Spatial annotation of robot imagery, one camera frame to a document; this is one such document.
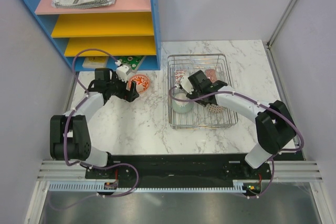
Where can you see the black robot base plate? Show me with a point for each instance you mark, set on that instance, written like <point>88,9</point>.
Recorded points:
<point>198,170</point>

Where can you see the chrome wire dish rack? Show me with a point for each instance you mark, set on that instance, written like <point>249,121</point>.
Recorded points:
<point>199,117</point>

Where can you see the white slotted cable duct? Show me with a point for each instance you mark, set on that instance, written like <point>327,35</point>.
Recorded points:
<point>105,187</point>

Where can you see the black white floral bowl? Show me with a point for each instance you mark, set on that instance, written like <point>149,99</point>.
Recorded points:
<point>211,74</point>

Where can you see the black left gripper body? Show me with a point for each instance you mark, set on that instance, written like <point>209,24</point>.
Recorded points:
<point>118,87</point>

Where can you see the blue pink yellow shelf unit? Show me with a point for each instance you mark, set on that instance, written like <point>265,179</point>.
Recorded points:
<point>125,29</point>

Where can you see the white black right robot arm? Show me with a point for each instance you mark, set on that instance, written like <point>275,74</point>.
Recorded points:
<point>274,124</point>

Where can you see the celadon green bowl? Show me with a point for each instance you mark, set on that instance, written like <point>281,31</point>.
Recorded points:
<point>181,107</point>

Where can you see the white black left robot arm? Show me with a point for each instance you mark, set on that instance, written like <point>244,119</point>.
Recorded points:
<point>69,134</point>

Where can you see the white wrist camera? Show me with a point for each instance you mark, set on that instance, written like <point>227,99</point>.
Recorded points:
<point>186,85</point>
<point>123,72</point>

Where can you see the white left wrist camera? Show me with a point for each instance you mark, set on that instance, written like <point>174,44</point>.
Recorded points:
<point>123,72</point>

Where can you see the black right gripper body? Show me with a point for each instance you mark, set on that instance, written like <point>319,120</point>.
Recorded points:
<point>195,94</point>

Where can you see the pink bowl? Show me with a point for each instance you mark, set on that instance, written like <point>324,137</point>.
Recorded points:
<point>142,82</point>

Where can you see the green white book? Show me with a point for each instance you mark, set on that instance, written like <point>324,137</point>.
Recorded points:
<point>133,62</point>

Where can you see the red diamond pattern bowl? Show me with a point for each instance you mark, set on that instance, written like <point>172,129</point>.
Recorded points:
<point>179,74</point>

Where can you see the brown lattice pattern bowl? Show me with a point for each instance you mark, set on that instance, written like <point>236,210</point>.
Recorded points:
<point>215,108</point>

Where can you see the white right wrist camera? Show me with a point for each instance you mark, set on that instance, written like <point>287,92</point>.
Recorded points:
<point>186,85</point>

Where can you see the yellow white book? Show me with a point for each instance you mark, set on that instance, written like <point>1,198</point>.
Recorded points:
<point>95,62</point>

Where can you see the aluminium frame rail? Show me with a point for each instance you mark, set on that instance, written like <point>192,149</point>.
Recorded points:
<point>59,171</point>

